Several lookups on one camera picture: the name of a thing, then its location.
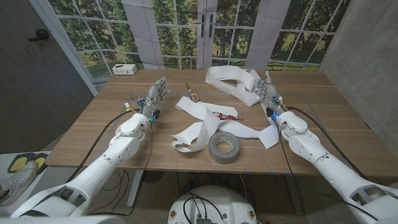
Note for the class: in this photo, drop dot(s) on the grey table leg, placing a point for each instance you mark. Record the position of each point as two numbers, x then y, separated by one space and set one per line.
295 196

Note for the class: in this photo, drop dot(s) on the printed window forest backdrop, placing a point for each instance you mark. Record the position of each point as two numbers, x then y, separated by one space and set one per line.
233 31

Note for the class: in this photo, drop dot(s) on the white sneaker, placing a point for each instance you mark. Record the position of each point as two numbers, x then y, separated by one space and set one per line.
18 180

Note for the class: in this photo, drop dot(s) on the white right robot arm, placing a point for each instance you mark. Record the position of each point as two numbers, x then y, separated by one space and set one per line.
326 161

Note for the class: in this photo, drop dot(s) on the white robot torso edge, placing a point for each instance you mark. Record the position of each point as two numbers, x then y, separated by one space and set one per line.
62 221

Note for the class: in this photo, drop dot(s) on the white power box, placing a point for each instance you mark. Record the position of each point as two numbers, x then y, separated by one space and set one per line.
124 70

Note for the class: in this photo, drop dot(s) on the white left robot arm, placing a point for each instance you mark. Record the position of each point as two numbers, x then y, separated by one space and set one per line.
102 161

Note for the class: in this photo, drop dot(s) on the long white receipt paper strip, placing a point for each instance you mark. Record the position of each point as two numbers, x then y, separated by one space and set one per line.
205 124

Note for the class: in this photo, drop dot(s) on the yellow black foot pedal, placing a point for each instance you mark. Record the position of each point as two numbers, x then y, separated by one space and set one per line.
39 161
18 163

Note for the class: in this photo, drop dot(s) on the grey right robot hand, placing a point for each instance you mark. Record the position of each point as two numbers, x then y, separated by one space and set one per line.
270 93

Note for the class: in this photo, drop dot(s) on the white floor board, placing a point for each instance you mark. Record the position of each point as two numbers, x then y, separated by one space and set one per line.
46 179

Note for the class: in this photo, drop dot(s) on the white table leg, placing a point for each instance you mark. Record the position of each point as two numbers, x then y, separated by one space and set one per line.
134 189

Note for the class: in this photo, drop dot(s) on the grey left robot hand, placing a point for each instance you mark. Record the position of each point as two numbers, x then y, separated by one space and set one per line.
152 99

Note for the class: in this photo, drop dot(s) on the black round floor object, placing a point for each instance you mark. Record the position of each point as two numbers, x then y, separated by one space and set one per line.
152 175

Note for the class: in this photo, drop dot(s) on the white robot torso base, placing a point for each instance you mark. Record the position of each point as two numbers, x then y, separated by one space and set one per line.
233 205

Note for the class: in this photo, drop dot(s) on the grey duct tape roll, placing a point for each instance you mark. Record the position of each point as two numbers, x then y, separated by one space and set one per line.
217 155

